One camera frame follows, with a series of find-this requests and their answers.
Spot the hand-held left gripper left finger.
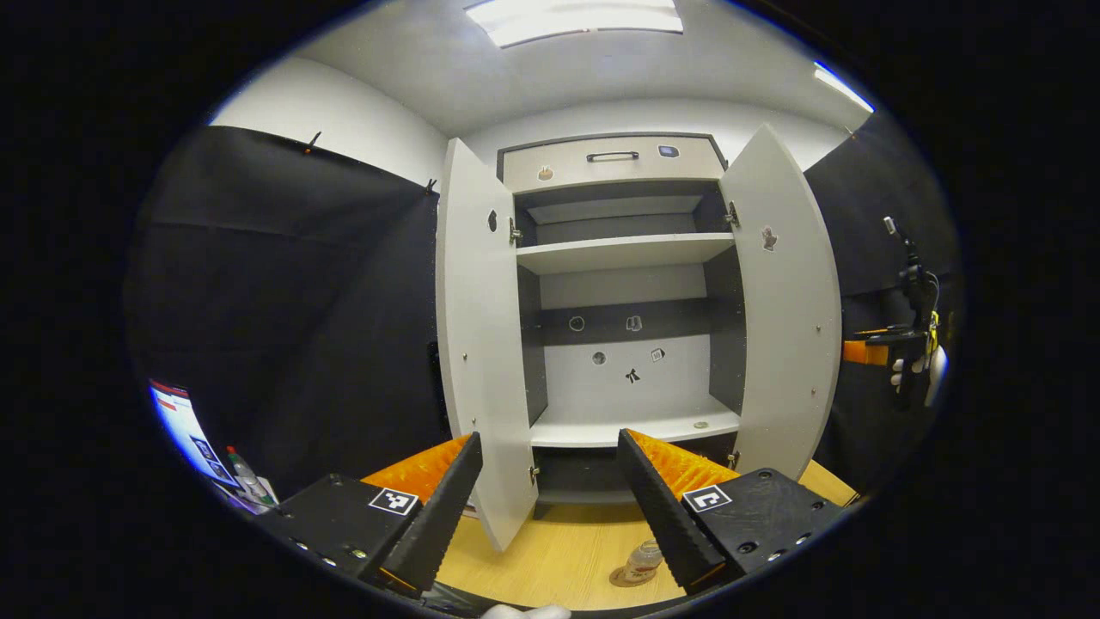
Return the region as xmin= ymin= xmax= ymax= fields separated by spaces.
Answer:
xmin=258 ymin=432 xmax=484 ymax=600

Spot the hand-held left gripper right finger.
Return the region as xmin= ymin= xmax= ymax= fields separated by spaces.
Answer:
xmin=617 ymin=428 xmax=860 ymax=596

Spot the clear plastic bottle red label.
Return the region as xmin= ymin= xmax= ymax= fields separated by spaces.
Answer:
xmin=626 ymin=539 xmax=664 ymax=584

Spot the white cabinet door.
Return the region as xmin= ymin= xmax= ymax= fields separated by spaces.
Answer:
xmin=436 ymin=138 xmax=540 ymax=553
xmin=718 ymin=123 xmax=843 ymax=482

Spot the white cabinet shelf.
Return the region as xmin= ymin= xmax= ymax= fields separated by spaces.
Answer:
xmin=516 ymin=232 xmax=737 ymax=276
xmin=529 ymin=395 xmax=742 ymax=449

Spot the small bottle red cap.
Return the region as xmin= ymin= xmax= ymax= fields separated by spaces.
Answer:
xmin=225 ymin=444 xmax=278 ymax=508

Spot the white cabinet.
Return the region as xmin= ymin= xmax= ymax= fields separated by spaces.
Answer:
xmin=497 ymin=132 xmax=749 ymax=519

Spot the small ceiling light panel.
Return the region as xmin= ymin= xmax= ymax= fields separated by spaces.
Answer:
xmin=814 ymin=60 xmax=876 ymax=114

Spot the black backdrop cloth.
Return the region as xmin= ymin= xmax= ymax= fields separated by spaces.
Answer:
xmin=125 ymin=110 xmax=963 ymax=504

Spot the computer monitor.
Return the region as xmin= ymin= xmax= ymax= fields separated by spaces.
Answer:
xmin=148 ymin=380 xmax=241 ymax=491

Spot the large ceiling light panel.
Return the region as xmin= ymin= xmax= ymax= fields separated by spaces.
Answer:
xmin=464 ymin=0 xmax=685 ymax=48

